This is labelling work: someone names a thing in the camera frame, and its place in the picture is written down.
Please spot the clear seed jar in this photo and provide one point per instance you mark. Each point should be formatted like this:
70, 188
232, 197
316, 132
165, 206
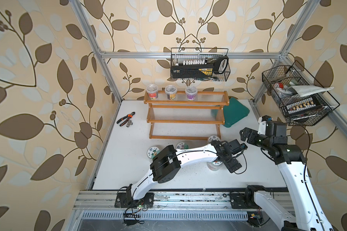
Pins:
152, 91
191, 92
171, 92

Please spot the grass label seed jar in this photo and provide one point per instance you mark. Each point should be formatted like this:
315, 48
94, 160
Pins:
213, 138

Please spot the paint tube set box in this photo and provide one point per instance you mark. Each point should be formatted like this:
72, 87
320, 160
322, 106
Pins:
303, 106

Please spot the flower label seed jar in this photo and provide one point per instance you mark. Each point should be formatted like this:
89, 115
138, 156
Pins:
182, 146

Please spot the tomato label seed jar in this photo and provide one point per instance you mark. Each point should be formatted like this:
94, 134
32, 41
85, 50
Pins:
214, 166

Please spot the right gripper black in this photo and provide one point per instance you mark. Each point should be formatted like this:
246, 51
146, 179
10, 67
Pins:
251, 139

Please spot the white paper in basket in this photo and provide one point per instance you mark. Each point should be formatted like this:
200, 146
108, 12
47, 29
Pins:
307, 90

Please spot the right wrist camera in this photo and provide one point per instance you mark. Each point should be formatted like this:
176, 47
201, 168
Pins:
263, 124

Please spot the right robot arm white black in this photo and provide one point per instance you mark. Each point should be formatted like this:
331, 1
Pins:
292, 164

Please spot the black wire basket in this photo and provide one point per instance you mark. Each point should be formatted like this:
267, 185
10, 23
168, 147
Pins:
278, 79
195, 53

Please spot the black yellow tool in basket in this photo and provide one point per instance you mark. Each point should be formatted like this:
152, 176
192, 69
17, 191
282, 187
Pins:
203, 69

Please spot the back black wire basket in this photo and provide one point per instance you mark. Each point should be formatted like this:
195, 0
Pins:
195, 53

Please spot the carrot label seed jar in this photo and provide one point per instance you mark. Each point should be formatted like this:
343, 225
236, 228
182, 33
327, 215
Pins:
152, 152

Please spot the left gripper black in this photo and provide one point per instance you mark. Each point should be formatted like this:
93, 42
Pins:
233, 170

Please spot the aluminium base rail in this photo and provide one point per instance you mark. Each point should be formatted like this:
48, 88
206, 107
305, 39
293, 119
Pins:
192, 199

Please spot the orange black pliers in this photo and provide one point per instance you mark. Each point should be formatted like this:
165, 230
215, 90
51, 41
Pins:
126, 120

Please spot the green plastic tool case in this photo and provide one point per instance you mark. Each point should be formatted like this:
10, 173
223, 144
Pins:
234, 112

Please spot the wooden two-tier shelf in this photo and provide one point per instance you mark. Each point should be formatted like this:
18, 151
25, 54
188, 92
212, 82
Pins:
183, 119

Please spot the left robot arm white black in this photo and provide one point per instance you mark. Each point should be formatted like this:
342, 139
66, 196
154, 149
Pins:
167, 163

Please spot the right black wire basket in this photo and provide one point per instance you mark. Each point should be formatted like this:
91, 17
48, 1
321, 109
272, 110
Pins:
278, 79

